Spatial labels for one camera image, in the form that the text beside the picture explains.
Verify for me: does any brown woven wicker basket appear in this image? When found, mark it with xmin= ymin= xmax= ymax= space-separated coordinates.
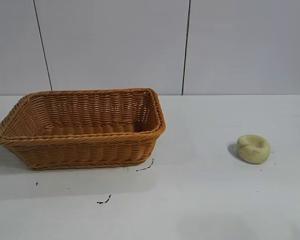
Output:
xmin=0 ymin=87 xmax=167 ymax=171

